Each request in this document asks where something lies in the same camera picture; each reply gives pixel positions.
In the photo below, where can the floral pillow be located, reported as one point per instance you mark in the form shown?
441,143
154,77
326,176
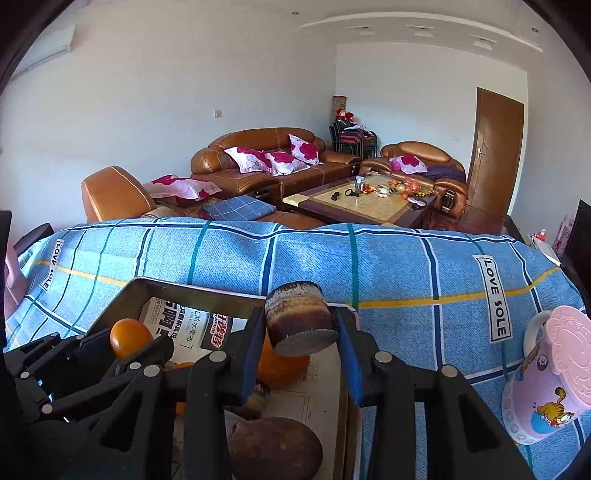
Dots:
247,159
407,164
180,187
286,162
305,148

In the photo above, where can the metal cup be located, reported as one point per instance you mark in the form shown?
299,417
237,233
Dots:
359,185

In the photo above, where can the stacked dark chairs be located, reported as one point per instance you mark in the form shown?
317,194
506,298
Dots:
353,138

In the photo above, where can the newspaper sheet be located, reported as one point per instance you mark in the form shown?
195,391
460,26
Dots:
194,325

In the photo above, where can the small orange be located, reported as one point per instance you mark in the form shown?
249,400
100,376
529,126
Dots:
129,338

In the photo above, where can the purple passion fruit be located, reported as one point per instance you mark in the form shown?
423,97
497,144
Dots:
277,450

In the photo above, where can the brown leather armchair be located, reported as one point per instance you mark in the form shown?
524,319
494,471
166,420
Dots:
443,159

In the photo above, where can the blue plaid tablecloth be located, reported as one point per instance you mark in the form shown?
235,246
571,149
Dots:
415,286

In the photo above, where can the large orange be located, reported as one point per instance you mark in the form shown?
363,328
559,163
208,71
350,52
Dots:
281,369

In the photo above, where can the dark padded stool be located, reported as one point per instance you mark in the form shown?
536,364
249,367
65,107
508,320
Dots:
34,237

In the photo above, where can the pile of assorted small items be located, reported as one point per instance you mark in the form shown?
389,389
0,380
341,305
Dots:
401,187

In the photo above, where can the brown wooden door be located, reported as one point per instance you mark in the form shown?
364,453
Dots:
496,147

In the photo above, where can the tall patterned vase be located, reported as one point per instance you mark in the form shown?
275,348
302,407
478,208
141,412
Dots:
339,102

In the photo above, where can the red plush toy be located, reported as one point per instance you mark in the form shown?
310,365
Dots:
346,116

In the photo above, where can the brown leather three-seat sofa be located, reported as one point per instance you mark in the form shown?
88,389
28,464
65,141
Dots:
323,170

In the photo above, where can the wooden coffee table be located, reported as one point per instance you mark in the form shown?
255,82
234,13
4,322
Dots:
360,205

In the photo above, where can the pink cartoon cup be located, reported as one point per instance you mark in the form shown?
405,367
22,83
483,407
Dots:
545,383

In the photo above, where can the purple blanket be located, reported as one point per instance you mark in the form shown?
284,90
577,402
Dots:
447,173

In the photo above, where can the brown leather single sofa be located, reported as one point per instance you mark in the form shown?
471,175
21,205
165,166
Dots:
115,194

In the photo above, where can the white air conditioner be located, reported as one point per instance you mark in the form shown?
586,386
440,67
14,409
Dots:
51,46

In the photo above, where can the medium orange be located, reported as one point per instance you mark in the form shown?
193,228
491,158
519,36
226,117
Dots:
181,408

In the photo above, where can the folded blue plaid cloth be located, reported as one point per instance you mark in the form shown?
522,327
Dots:
240,207

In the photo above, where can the pink tin box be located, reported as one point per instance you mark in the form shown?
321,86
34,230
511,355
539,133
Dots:
184,288

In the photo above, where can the black television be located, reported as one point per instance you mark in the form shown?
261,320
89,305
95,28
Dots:
579,240

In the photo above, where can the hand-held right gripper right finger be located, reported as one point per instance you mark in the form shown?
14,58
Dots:
352,369

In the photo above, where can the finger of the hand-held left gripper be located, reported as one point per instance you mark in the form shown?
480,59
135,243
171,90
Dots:
157,355
92,346

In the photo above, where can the pink bag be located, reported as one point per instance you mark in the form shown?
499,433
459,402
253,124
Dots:
564,235

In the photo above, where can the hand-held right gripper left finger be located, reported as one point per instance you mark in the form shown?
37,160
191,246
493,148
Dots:
253,360

